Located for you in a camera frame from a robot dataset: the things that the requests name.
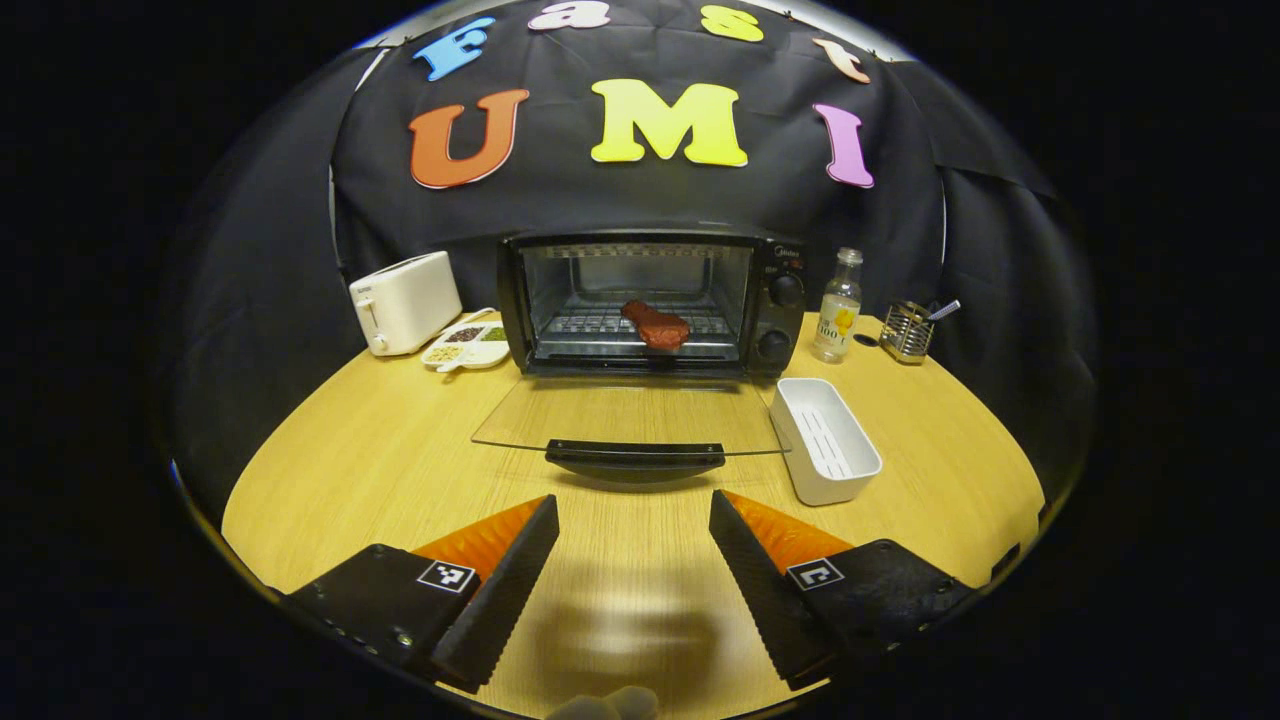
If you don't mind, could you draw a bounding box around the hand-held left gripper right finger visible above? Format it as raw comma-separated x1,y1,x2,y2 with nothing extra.
708,489,976,692

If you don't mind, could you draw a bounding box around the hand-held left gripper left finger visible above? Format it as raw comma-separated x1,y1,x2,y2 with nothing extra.
285,494,561,694

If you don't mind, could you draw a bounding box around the black electric oven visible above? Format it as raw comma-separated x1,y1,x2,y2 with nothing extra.
472,228,807,486

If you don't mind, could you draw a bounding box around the red meat piece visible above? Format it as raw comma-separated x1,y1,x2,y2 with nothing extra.
621,299,692,351

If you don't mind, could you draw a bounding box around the white rectangular plastic tray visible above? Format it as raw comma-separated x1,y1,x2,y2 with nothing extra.
768,377,884,507

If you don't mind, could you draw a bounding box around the white divided seasoning dish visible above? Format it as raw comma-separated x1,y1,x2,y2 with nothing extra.
421,308,512,374

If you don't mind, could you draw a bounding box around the clear bottle with yellow label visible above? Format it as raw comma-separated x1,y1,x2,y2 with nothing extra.
811,247,864,364

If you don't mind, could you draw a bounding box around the white toaster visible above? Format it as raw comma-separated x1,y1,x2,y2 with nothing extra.
348,250,464,357

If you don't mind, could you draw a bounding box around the metal wire utensil holder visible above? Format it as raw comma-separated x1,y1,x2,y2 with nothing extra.
880,301,936,364

